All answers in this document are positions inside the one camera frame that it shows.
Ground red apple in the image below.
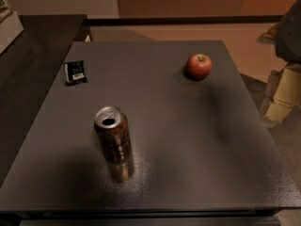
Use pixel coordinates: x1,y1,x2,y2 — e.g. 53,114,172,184
184,54,213,81

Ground white box on counter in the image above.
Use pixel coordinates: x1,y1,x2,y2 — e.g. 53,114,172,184
0,0,24,54

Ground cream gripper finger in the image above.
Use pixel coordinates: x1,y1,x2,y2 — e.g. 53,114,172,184
257,24,279,44
261,63,301,123

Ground brown soda can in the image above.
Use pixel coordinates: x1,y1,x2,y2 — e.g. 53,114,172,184
94,106,131,162

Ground black snack packet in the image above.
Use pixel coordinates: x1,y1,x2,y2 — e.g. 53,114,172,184
64,60,87,86

